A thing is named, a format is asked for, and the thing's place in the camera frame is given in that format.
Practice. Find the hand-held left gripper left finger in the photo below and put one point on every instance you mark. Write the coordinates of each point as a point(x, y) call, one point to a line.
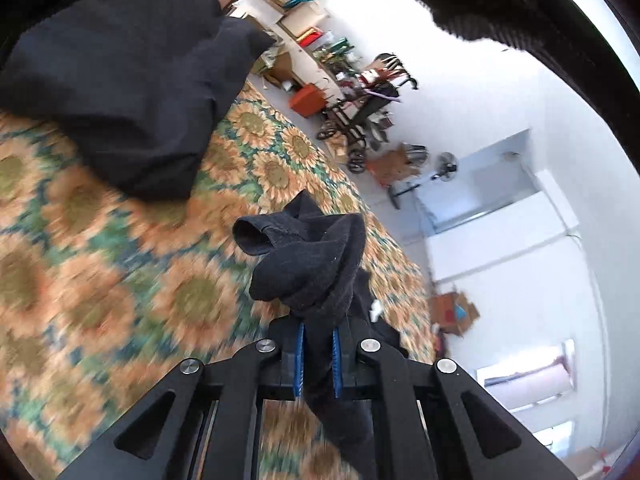
point(299, 360)

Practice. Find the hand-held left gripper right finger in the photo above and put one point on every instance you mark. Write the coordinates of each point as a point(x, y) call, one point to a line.
point(337, 365)

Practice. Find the black fleece garment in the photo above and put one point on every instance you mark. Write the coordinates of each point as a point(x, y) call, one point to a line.
point(310, 270)

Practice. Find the black thin garment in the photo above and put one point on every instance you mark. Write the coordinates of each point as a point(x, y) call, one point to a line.
point(125, 85)

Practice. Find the cardboard box with blue basin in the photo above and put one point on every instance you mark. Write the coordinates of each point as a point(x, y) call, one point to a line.
point(445, 310)

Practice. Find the stacked cardboard boxes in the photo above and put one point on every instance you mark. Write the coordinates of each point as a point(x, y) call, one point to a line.
point(392, 165)

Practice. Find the sunflower print blanket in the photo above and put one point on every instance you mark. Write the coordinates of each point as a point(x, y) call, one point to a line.
point(100, 285)

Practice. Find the black standing fan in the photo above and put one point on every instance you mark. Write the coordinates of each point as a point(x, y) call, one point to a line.
point(445, 165)

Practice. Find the black stroller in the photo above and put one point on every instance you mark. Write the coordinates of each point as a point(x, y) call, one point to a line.
point(360, 110)

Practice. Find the orange paper bag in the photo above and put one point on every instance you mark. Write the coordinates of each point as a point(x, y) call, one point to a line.
point(306, 101)

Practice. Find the open brown cardboard box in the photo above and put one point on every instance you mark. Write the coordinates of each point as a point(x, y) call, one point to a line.
point(280, 67)

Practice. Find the white low shelf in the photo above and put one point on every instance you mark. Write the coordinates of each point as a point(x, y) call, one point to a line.
point(300, 55)

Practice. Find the group of jars and bottles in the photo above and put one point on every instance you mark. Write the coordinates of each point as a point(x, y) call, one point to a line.
point(335, 52)

